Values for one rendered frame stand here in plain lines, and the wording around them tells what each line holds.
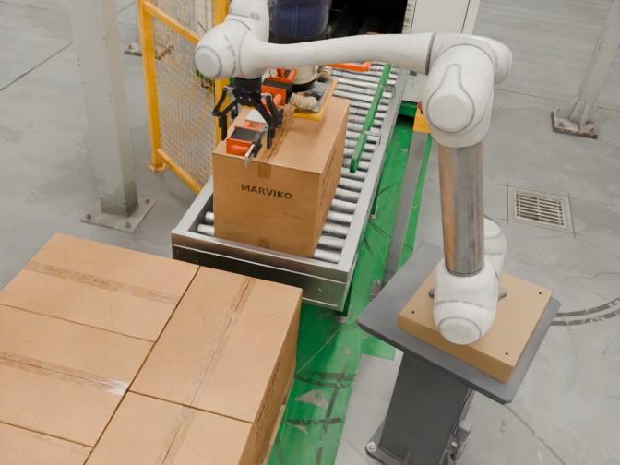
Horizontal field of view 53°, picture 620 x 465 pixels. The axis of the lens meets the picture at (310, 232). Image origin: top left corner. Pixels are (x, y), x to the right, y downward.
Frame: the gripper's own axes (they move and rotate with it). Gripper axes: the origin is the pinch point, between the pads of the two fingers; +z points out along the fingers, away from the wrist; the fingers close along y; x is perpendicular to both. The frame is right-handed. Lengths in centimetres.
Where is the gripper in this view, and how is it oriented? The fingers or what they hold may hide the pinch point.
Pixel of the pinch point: (246, 139)
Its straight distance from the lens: 181.8
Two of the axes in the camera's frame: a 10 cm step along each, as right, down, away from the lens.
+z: -0.8, 7.8, 6.2
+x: -2.4, 5.9, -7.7
